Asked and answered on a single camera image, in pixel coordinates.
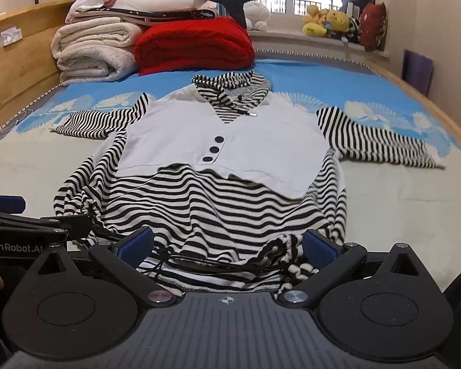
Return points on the dark red plush cushion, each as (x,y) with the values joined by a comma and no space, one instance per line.
(373,26)

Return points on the white plush toy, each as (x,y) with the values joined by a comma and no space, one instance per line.
(257,16)

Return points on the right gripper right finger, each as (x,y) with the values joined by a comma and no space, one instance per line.
(336,265)

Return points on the red folded blanket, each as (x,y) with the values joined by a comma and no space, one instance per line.
(219,43)

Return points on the stack of folded white clothes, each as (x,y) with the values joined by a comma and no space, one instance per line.
(84,8)

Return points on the wooden bed frame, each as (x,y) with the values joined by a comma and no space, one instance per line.
(27,68)

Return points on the tissue box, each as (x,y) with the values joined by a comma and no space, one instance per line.
(10,36)

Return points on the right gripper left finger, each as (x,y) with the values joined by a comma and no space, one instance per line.
(121,260)

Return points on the blue white bed sheet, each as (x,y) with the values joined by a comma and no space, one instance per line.
(386,204)

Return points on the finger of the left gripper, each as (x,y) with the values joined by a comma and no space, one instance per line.
(12,204)

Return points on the purple fabric item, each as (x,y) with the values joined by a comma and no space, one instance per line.
(417,70)

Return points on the black white striped hoodie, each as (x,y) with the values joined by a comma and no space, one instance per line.
(229,176)

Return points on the yellow plush toy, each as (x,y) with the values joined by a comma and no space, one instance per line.
(325,22)

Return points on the cream folded blanket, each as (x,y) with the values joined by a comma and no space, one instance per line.
(95,50)

